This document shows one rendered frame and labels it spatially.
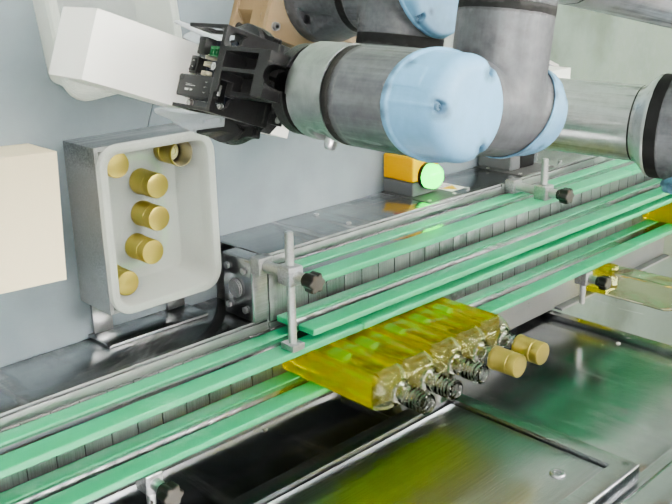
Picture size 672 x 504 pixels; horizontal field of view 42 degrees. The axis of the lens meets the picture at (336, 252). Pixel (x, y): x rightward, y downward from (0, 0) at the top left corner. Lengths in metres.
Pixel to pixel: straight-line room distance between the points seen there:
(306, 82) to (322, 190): 0.83
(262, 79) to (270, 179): 0.73
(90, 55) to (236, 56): 0.14
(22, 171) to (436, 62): 0.62
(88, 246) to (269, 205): 0.34
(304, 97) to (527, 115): 0.17
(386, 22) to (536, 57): 0.49
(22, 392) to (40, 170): 0.27
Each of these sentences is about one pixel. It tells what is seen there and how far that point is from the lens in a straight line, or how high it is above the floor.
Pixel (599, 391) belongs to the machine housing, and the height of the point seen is 1.13.
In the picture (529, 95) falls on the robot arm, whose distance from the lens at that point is 0.68.
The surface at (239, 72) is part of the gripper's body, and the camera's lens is 0.69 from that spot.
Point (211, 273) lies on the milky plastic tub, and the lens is 1.25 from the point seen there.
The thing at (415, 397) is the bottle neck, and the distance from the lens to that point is 1.16.
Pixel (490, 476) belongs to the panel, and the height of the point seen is 1.18.
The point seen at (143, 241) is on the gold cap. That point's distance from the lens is 1.21.
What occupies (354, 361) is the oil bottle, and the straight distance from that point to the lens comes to 1.21.
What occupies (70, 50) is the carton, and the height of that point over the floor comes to 1.08.
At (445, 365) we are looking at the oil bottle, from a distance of 1.26.
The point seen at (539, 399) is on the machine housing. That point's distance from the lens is 1.55.
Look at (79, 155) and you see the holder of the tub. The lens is 1.16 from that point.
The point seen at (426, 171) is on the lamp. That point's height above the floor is 0.84.
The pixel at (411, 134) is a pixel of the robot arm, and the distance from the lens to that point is 0.59.
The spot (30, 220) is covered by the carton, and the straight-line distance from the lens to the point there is 1.10.
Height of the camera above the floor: 1.80
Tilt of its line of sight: 43 degrees down
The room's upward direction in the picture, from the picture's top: 107 degrees clockwise
